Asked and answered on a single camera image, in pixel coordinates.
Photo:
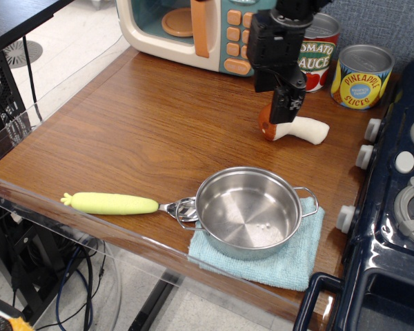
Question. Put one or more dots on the white stove knob upper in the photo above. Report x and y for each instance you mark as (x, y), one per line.
(372, 129)

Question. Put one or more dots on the stainless steel pot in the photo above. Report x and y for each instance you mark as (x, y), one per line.
(246, 213)

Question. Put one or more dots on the pineapple slices can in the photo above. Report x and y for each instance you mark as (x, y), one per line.
(361, 76)

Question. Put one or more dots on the spoon with yellow handle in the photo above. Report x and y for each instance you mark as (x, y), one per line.
(121, 204)

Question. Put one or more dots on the tomato sauce can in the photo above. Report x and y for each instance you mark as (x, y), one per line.
(317, 50)

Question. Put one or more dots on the dark blue toy stove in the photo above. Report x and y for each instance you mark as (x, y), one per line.
(376, 289)

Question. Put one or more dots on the white stove knob lower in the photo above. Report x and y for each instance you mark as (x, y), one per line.
(345, 218)

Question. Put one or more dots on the black side table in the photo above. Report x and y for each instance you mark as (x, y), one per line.
(18, 18)

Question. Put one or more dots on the white stove knob middle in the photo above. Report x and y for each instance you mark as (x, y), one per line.
(364, 156)

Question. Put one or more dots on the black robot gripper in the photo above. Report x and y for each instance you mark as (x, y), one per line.
(274, 45)

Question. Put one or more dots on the white stove knob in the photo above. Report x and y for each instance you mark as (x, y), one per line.
(345, 218)
(372, 129)
(364, 156)

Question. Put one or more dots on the light blue cloth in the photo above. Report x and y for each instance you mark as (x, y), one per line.
(289, 268)

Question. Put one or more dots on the toy microwave teal cream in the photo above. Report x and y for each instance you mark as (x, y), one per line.
(211, 35)

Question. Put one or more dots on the plush brown white mushroom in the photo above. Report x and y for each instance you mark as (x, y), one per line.
(305, 128)

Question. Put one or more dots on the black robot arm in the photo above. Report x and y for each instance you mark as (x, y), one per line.
(298, 9)

